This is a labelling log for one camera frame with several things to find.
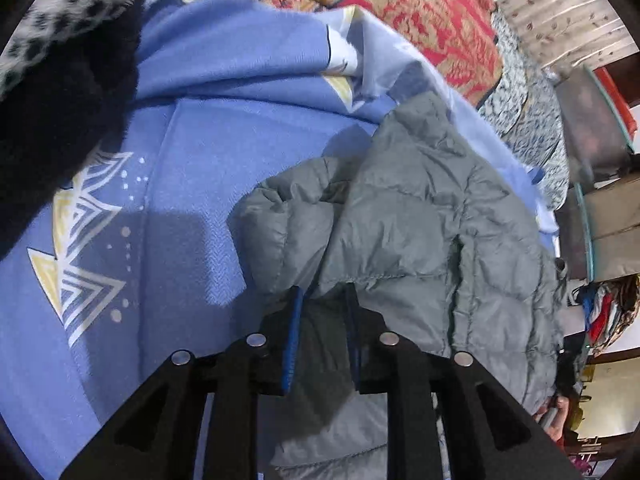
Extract pile of colourful clothes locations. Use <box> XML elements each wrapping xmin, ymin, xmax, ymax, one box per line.
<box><xmin>567</xmin><ymin>275</ymin><xmax>640</xmax><ymax>356</ymax></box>

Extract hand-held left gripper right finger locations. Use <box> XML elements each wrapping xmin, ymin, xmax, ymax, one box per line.
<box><xmin>345</xmin><ymin>282</ymin><xmax>585</xmax><ymax>480</ymax></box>

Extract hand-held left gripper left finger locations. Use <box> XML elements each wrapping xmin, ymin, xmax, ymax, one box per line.
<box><xmin>59</xmin><ymin>285</ymin><xmax>305</xmax><ymax>480</ymax></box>

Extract glass shelf stand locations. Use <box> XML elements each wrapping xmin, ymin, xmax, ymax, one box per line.
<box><xmin>552</xmin><ymin>62</ymin><xmax>640</xmax><ymax>283</ymax></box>

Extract person's right hand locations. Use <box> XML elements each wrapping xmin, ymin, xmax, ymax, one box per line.
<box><xmin>534</xmin><ymin>395</ymin><xmax>571</xmax><ymax>443</ymax></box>

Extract red floral blanket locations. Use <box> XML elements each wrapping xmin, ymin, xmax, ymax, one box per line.
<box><xmin>142</xmin><ymin>0</ymin><xmax>503</xmax><ymax>108</ymax></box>

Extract grey puffer jacket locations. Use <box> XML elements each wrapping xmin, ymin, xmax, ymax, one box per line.
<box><xmin>227</xmin><ymin>91</ymin><xmax>568</xmax><ymax>480</ymax></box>

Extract blue patterned blanket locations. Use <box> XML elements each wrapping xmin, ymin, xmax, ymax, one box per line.
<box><xmin>0</xmin><ymin>0</ymin><xmax>560</xmax><ymax>480</ymax></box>

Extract blue white patterned bedding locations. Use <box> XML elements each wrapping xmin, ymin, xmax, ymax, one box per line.
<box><xmin>477</xmin><ymin>7</ymin><xmax>571</xmax><ymax>211</ymax></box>

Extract black fuzzy cloth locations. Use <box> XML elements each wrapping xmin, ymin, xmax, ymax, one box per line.
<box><xmin>0</xmin><ymin>0</ymin><xmax>151</xmax><ymax>261</ymax></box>

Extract leopard print fleece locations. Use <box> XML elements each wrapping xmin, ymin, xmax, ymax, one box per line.
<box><xmin>0</xmin><ymin>0</ymin><xmax>137</xmax><ymax>101</ymax></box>

